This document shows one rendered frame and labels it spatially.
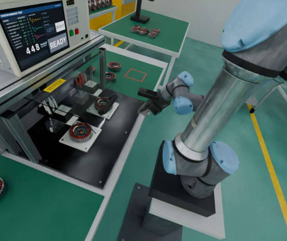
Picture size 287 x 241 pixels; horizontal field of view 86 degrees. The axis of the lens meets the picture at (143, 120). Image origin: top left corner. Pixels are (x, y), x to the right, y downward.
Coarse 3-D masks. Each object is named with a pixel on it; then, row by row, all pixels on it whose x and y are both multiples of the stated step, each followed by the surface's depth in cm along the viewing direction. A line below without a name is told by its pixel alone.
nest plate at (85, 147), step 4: (68, 132) 78; (76, 132) 79; (64, 136) 76; (68, 136) 77; (92, 136) 79; (96, 136) 80; (60, 140) 74; (64, 140) 75; (68, 140) 75; (92, 140) 78; (68, 144) 74; (72, 144) 74; (76, 144) 74; (80, 144) 75; (84, 144) 75; (88, 144) 76; (76, 148) 74; (80, 148) 73; (84, 148) 74; (88, 148) 74
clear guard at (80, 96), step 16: (80, 80) 63; (96, 80) 65; (32, 96) 52; (48, 96) 54; (64, 96) 55; (80, 96) 57; (96, 96) 58; (80, 112) 51; (96, 112) 56; (96, 128) 54
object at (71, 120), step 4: (40, 112) 70; (44, 112) 70; (48, 112) 70; (52, 112) 68; (56, 112) 68; (60, 112) 68; (64, 112) 69; (48, 116) 70; (52, 116) 69; (56, 116) 69; (60, 116) 68; (64, 116) 67; (68, 116) 70; (72, 116) 73; (60, 120) 69; (64, 120) 69; (68, 120) 71; (72, 120) 71; (68, 124) 70; (72, 124) 71
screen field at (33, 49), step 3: (33, 45) 51; (36, 45) 52; (39, 45) 53; (24, 48) 48; (27, 48) 49; (30, 48) 50; (33, 48) 51; (36, 48) 52; (39, 48) 53; (27, 51) 50; (30, 51) 50; (33, 51) 52; (36, 51) 53; (27, 54) 50; (30, 54) 51
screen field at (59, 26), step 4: (52, 24) 55; (56, 24) 57; (60, 24) 59; (48, 28) 54; (52, 28) 56; (56, 28) 57; (60, 28) 59; (64, 28) 61; (48, 32) 55; (52, 32) 56; (56, 32) 58
